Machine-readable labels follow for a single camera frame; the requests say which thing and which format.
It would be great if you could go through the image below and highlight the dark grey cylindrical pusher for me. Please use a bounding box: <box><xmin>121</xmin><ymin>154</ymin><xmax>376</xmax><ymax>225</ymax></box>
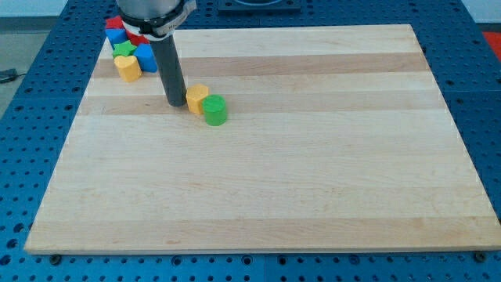
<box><xmin>150</xmin><ymin>35</ymin><xmax>186</xmax><ymax>107</ymax></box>

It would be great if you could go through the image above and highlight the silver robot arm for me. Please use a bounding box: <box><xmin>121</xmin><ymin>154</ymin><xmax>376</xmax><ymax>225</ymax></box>
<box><xmin>117</xmin><ymin>0</ymin><xmax>196</xmax><ymax>107</ymax></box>

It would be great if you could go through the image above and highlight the yellow heart block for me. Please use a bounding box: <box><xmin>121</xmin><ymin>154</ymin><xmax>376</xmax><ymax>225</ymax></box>
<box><xmin>114</xmin><ymin>56</ymin><xmax>142</xmax><ymax>82</ymax></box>

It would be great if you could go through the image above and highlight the green circle block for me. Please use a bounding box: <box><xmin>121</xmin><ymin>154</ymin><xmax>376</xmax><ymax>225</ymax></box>
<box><xmin>202</xmin><ymin>95</ymin><xmax>227</xmax><ymax>126</ymax></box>

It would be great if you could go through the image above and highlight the blue rounded block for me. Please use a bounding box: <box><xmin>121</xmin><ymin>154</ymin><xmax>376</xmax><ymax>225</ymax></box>
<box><xmin>134</xmin><ymin>44</ymin><xmax>157</xmax><ymax>73</ymax></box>

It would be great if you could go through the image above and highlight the red block behind star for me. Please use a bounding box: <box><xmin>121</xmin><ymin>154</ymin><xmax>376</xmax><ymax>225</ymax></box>
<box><xmin>126</xmin><ymin>30</ymin><xmax>150</xmax><ymax>46</ymax></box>

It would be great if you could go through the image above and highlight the green star block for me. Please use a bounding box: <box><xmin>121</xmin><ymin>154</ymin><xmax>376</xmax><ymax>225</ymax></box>
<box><xmin>112</xmin><ymin>40</ymin><xmax>137</xmax><ymax>58</ymax></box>

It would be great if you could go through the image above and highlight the blue cube block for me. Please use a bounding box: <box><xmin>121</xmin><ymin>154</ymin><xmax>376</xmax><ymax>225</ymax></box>
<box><xmin>105</xmin><ymin>29</ymin><xmax>128</xmax><ymax>49</ymax></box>

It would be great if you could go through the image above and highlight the yellow hexagon block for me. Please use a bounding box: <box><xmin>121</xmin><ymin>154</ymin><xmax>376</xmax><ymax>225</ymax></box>
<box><xmin>186</xmin><ymin>84</ymin><xmax>210</xmax><ymax>115</ymax></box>

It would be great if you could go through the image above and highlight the red block top left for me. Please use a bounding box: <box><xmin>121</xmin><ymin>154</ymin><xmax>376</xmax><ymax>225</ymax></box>
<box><xmin>105</xmin><ymin>16</ymin><xmax>124</xmax><ymax>29</ymax></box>

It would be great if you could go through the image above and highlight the wooden board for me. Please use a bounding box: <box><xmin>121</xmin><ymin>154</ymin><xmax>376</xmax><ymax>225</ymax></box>
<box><xmin>24</xmin><ymin>24</ymin><xmax>500</xmax><ymax>255</ymax></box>

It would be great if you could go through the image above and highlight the red object right edge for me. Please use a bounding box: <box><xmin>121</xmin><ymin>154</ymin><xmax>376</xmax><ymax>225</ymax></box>
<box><xmin>482</xmin><ymin>31</ymin><xmax>501</xmax><ymax>60</ymax></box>

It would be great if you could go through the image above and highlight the black cable on floor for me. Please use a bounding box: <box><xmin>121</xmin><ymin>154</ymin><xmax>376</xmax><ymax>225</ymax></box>
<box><xmin>0</xmin><ymin>68</ymin><xmax>27</xmax><ymax>85</ymax></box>

